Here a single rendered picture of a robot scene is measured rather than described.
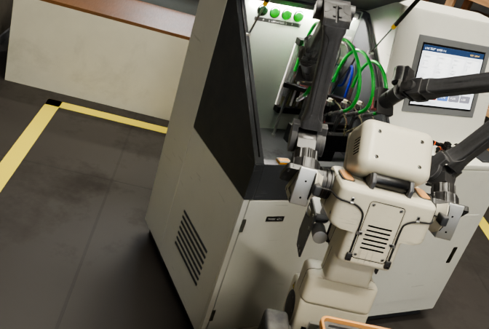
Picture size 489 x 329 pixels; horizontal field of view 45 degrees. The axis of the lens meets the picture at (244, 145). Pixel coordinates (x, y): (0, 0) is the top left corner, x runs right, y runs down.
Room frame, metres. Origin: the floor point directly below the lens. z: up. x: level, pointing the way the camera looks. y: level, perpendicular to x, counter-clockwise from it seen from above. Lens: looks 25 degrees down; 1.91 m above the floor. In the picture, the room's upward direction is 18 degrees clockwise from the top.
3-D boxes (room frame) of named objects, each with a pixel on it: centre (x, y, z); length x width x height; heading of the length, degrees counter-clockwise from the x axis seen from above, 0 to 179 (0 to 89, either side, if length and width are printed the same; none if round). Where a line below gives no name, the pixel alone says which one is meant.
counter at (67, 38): (4.39, 0.91, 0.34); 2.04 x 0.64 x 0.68; 99
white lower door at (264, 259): (2.11, -0.35, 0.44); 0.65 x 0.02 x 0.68; 122
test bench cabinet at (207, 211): (2.36, -0.20, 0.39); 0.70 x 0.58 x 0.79; 122
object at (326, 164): (2.13, -0.34, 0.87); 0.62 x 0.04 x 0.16; 122
